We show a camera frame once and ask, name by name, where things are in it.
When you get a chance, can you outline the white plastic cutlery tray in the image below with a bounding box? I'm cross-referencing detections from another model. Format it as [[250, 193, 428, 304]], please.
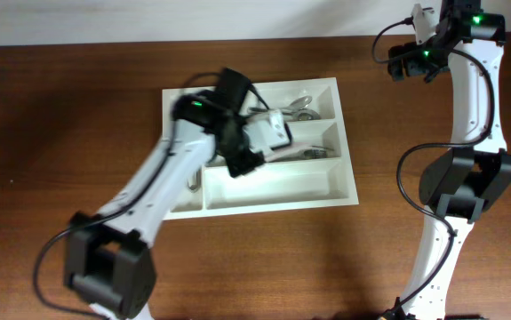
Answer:
[[166, 77, 359, 220]]

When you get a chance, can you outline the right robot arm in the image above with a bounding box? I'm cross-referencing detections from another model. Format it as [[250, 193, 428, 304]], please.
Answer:
[[382, 1, 511, 319]]

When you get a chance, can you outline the right black cable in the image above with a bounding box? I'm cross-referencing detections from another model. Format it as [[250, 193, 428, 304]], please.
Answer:
[[370, 16, 497, 319]]

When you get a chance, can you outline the silver fork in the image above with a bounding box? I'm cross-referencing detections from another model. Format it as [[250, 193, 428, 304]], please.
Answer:
[[300, 148, 329, 160]]

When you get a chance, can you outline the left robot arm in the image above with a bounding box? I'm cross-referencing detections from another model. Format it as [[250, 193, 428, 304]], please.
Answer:
[[64, 68, 291, 319]]

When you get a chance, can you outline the left black cable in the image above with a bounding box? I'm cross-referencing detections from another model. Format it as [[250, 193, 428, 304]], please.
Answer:
[[31, 70, 272, 319]]

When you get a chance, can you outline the pink plastic knife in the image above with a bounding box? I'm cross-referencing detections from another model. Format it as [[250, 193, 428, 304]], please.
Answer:
[[264, 142, 311, 163]]

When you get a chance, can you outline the black cable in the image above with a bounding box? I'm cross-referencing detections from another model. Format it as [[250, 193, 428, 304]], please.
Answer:
[[31, 70, 272, 319], [370, 16, 497, 319]]

